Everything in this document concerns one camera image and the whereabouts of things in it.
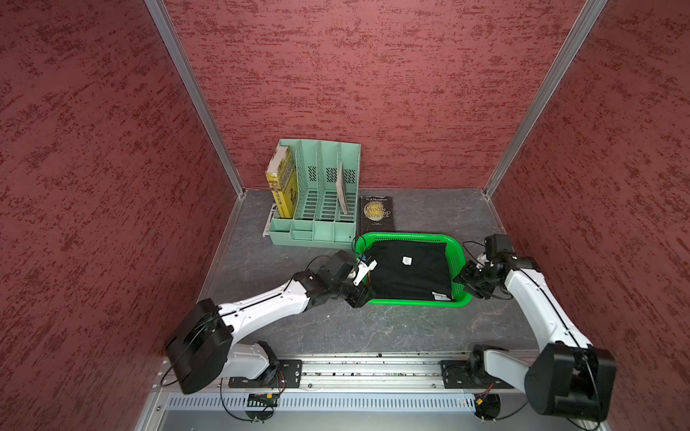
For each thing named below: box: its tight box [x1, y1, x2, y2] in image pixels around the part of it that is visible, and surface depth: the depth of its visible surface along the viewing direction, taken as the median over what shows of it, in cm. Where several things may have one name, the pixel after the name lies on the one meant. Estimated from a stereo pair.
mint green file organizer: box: [268, 139, 362, 249], surface depth 106 cm
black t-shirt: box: [364, 239, 455, 301], surface depth 93 cm
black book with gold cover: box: [358, 194, 396, 237], surface depth 112 cm
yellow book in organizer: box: [265, 145, 298, 220], surface depth 99 cm
